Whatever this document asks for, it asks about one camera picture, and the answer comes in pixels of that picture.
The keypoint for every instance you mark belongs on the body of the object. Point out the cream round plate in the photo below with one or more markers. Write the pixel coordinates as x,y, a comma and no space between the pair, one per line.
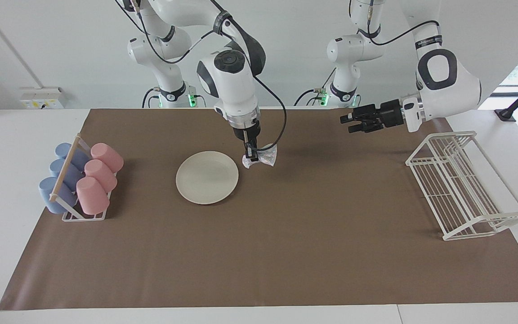
207,177

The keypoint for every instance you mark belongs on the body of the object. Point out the white wall outlet box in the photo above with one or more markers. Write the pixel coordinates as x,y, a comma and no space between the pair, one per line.
43,96

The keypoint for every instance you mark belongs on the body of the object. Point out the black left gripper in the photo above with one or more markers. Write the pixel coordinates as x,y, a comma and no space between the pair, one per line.
387,116

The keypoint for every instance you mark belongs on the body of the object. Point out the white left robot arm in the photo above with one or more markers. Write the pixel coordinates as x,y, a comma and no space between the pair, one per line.
448,85

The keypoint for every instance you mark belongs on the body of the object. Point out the brown table mat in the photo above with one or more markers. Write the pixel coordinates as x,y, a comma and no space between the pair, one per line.
286,252

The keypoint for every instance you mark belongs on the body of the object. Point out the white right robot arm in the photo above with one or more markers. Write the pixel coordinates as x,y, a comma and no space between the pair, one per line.
229,81

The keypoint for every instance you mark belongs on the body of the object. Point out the pink plastic cup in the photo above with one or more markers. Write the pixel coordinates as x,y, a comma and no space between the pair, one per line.
101,174
91,195
107,156

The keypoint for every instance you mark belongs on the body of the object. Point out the blue plastic cup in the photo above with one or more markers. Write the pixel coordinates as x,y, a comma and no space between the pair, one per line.
50,195
72,174
79,157

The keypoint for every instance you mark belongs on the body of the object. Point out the white cup holder rack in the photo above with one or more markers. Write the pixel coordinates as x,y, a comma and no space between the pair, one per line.
64,173

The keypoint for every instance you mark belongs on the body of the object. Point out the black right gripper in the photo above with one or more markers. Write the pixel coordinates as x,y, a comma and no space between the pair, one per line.
249,132

